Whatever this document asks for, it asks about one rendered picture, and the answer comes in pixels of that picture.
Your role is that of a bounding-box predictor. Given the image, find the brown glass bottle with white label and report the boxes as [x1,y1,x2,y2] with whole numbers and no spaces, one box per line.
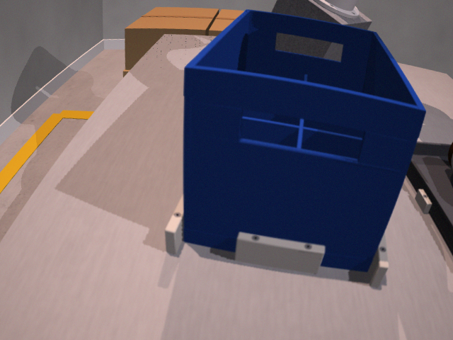
[448,143,453,170]

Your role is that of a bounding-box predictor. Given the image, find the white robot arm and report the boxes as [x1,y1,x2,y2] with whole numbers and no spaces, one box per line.
[313,0,360,19]

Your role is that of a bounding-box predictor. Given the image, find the blue plastic crate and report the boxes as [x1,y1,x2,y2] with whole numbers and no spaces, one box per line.
[183,9,426,272]

